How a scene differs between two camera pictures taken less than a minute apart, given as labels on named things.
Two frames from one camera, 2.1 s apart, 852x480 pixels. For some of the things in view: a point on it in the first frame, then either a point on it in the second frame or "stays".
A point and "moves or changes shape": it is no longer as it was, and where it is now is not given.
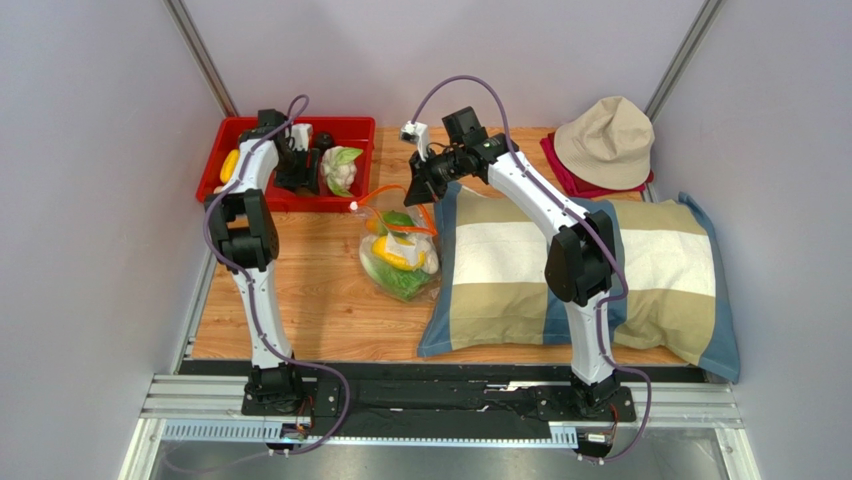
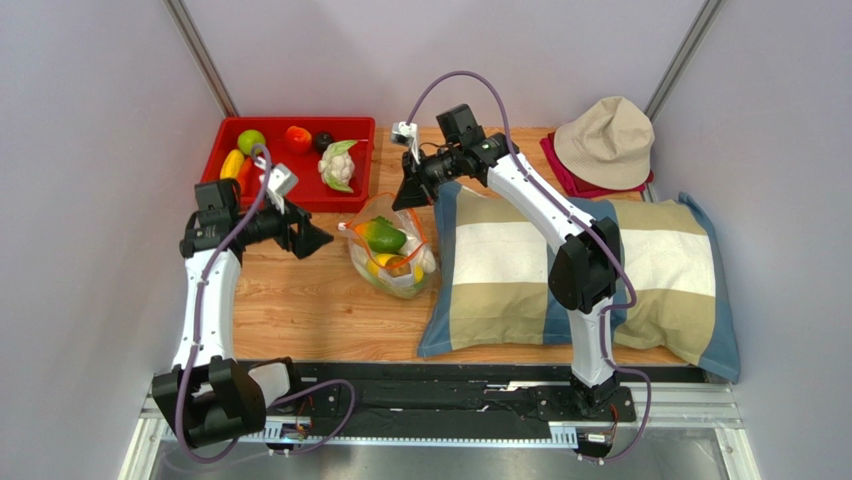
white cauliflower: x=339 y=169 stays
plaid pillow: x=489 y=296 stays
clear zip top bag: x=399 y=247 moves or changes shape
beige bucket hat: x=609 y=144 stays
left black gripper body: x=292 y=171 → x=269 y=224
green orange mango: x=397 y=218 → x=381 y=235
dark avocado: x=324 y=140 stays
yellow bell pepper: x=379 y=249 → x=374 y=270
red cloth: x=577 y=186 stays
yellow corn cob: x=229 y=165 stays
